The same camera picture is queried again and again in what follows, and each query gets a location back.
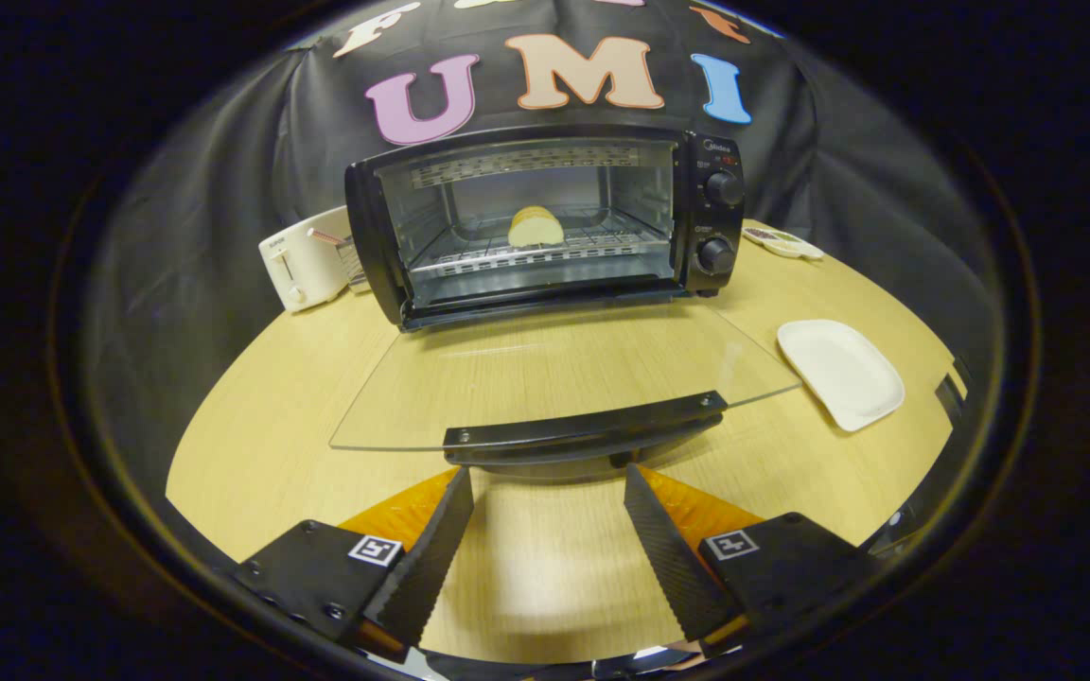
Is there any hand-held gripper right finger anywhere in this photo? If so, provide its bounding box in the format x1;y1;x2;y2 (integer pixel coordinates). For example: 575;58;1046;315
623;463;882;658

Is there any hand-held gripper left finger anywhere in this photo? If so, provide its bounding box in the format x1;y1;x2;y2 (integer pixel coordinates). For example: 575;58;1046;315
233;465;475;663

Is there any black toaster oven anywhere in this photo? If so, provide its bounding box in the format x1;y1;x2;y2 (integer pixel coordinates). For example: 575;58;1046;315
329;123;801;469

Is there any bread slice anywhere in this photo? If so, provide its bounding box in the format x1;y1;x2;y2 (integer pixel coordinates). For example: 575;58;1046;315
507;205;566;249

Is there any white pop-up toaster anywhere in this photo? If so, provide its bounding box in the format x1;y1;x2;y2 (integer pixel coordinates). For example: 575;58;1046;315
258;206;357;315

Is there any white square plate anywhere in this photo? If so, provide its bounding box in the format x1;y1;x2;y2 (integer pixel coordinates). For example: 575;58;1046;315
777;319;906;433

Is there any white divided sauce dish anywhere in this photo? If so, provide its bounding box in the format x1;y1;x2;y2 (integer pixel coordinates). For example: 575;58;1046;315
742;225;826;261

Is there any dark furniture frame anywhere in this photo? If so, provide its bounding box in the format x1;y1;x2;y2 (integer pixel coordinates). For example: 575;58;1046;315
935;364;974;427

